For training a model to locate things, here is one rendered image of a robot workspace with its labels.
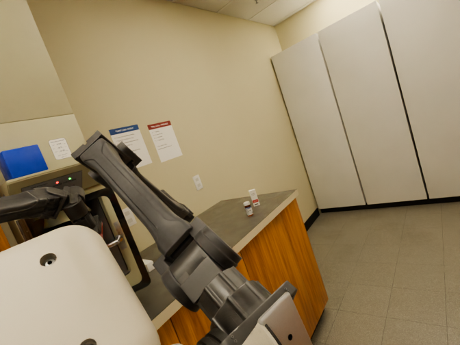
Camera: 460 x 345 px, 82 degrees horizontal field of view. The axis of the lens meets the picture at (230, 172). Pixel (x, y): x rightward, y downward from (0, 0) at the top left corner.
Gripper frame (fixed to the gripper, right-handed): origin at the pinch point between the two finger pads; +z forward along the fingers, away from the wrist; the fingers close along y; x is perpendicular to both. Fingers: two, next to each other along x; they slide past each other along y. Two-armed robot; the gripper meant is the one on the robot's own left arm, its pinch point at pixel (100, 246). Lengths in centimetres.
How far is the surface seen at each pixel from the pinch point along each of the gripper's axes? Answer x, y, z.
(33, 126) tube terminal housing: -8, -34, -37
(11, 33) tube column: -3, -51, -67
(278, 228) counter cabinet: 79, -24, 55
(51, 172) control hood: -5.3, -15.3, -24.6
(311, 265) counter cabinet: 97, -19, 97
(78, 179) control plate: -1.0, -21.3, -16.7
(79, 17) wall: 17, -127, -71
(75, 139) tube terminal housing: 1.4, -36.7, -26.7
